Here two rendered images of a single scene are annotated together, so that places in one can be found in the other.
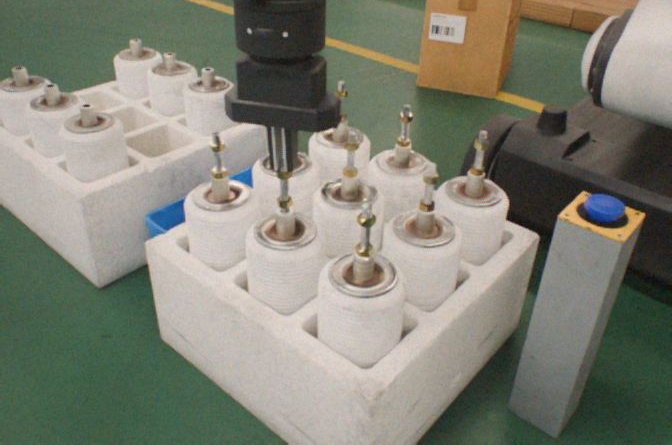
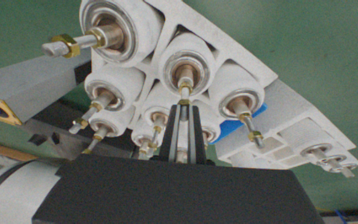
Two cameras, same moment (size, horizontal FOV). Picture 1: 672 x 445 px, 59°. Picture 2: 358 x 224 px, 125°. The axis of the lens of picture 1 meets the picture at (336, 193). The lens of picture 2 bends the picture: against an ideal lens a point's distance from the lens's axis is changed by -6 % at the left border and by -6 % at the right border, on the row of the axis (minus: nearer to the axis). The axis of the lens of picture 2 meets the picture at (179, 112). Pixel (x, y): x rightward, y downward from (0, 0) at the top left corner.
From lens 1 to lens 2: 0.57 m
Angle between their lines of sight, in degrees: 21
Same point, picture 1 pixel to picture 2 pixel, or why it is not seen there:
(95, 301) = (278, 71)
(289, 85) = not seen: outside the picture
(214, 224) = (240, 79)
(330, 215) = (165, 101)
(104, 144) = (305, 138)
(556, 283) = (40, 74)
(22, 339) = (312, 41)
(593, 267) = not seen: outside the picture
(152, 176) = (268, 127)
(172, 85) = not seen: hidden behind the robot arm
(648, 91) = (28, 181)
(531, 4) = not seen: hidden behind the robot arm
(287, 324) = (174, 13)
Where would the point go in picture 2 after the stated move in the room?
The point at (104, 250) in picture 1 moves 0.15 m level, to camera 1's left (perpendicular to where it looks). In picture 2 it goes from (282, 91) to (327, 85)
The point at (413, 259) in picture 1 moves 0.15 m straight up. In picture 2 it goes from (102, 72) to (0, 143)
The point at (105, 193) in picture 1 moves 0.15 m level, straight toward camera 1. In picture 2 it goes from (295, 113) to (293, 72)
